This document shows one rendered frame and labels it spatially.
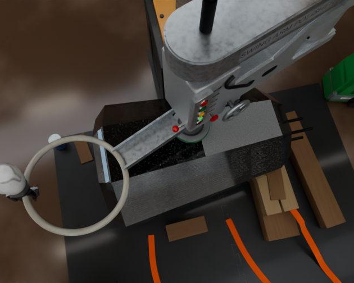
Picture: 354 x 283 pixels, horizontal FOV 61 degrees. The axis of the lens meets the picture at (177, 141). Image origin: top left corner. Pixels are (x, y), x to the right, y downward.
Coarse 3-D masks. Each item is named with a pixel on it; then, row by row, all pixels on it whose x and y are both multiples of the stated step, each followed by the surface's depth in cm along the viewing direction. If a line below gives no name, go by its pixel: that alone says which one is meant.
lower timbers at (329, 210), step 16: (288, 112) 252; (304, 144) 244; (304, 160) 240; (304, 176) 237; (320, 176) 237; (256, 192) 231; (320, 192) 233; (256, 208) 238; (320, 208) 230; (336, 208) 230; (272, 224) 224; (288, 224) 224; (320, 224) 234; (336, 224) 227; (272, 240) 221
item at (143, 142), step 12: (156, 120) 150; (168, 120) 154; (144, 132) 153; (156, 132) 153; (168, 132) 153; (180, 132) 150; (120, 144) 150; (132, 144) 154; (144, 144) 153; (156, 144) 148; (132, 156) 152; (144, 156) 149
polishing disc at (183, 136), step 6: (180, 120) 171; (204, 126) 170; (186, 132) 169; (192, 132) 169; (198, 132) 169; (204, 132) 169; (180, 138) 168; (186, 138) 168; (192, 138) 168; (198, 138) 168
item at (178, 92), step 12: (168, 72) 114; (228, 72) 103; (168, 84) 124; (180, 84) 109; (192, 84) 101; (204, 84) 101; (216, 84) 104; (168, 96) 136; (180, 96) 118; (192, 96) 104; (216, 96) 116; (228, 96) 125; (180, 108) 129; (216, 108) 131
